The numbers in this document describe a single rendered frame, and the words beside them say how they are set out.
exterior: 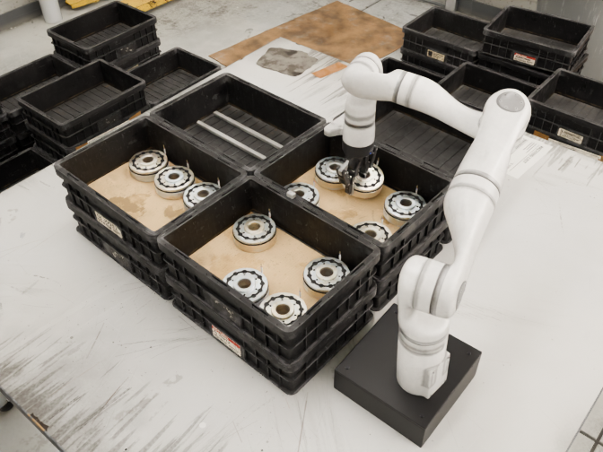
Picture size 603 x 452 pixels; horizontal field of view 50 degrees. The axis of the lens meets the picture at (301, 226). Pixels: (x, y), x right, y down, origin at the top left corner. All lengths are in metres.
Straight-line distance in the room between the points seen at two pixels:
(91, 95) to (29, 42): 1.73
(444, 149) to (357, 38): 2.43
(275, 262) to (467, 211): 0.50
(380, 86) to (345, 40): 2.78
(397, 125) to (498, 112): 0.64
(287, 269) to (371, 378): 0.31
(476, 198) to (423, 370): 0.34
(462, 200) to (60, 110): 1.94
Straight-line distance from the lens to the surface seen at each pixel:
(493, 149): 1.28
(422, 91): 1.39
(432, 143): 1.88
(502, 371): 1.52
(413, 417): 1.33
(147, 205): 1.69
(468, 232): 1.17
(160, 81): 3.10
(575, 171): 2.10
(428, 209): 1.50
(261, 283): 1.41
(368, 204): 1.65
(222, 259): 1.51
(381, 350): 1.41
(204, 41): 4.24
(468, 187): 1.21
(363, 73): 1.40
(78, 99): 2.84
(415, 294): 1.11
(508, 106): 1.35
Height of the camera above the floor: 1.91
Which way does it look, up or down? 43 degrees down
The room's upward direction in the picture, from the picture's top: 1 degrees counter-clockwise
